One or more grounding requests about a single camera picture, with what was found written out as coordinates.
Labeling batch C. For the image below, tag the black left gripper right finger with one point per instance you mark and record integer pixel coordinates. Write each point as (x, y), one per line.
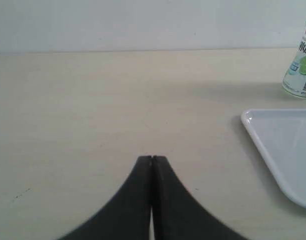
(176, 214)

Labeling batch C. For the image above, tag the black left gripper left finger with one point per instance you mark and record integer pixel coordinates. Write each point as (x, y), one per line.
(126, 216)

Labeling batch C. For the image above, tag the clear lime drink bottle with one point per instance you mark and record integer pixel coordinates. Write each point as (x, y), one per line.
(294, 81)

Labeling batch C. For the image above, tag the white plastic tray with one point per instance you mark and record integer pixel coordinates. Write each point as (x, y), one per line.
(280, 137)

